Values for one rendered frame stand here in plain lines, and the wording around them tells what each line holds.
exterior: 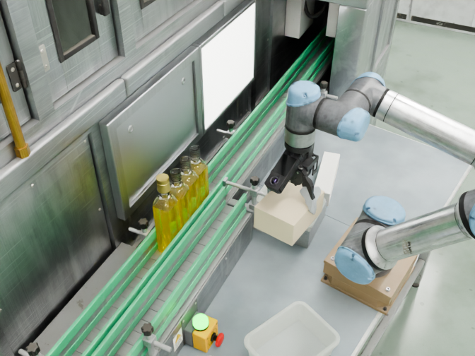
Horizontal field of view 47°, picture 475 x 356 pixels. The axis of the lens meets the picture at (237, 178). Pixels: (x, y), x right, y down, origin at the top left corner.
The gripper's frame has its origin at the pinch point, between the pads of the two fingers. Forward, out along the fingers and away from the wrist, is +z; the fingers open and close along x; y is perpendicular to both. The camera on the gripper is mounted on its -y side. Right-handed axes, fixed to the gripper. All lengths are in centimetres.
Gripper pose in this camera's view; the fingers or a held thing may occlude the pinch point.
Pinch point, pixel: (289, 205)
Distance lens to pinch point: 148.1
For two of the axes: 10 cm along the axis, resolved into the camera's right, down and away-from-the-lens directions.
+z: 0.0, 7.7, 6.4
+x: -8.1, -3.7, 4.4
